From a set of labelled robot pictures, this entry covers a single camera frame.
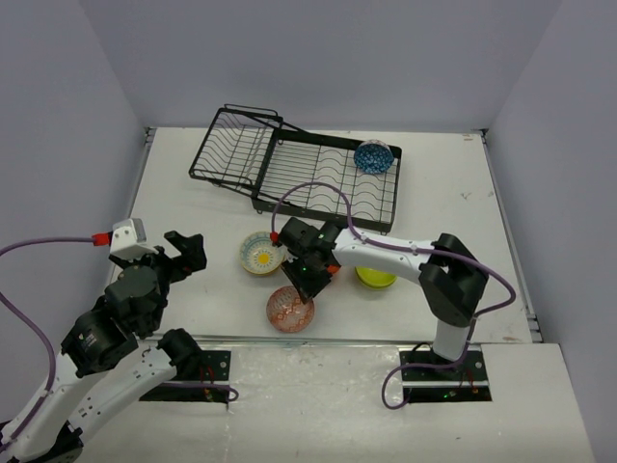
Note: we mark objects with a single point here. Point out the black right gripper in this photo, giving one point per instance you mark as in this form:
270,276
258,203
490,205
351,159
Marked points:
307,287

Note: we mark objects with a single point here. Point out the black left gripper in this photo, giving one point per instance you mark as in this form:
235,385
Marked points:
193,256

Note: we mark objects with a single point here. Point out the red patterned bowl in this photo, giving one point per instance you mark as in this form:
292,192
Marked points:
287,312

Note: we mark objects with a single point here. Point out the yellow checkered white bowl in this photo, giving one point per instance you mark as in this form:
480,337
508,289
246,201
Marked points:
257,250

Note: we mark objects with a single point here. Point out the lime green bowl front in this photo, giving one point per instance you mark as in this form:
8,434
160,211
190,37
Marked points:
374,277

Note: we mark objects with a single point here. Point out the lime green bowl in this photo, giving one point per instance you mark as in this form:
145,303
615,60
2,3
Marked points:
375,288
374,277

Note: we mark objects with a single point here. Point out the blue patterned bowl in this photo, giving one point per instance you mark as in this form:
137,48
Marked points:
373,157

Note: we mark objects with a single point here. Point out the white floral bowl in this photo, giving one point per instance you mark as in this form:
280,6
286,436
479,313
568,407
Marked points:
262,272

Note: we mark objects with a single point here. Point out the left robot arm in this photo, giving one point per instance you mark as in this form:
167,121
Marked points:
63,415

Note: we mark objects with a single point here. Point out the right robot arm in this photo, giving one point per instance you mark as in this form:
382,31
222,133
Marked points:
448,274

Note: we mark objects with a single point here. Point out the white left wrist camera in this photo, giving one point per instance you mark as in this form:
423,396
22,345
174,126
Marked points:
129,240

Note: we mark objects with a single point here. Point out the black wire dish rack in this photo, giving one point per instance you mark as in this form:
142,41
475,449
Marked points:
254,152

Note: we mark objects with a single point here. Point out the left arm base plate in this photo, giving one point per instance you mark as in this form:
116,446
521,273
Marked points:
212,368

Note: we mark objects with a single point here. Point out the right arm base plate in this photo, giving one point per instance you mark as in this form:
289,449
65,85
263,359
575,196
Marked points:
466,383

